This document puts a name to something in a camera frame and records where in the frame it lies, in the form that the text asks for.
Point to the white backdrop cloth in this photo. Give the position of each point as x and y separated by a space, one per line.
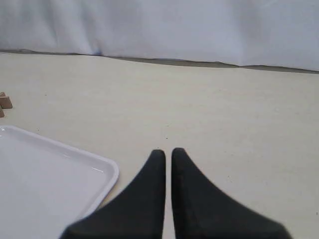
282 33

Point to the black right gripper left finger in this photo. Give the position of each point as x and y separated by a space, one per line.
136 213

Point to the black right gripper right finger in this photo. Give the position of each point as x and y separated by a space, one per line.
202 211

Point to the white plastic tray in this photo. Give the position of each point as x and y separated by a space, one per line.
46 185

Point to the notched wooden puzzle piece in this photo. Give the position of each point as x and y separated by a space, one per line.
5 103

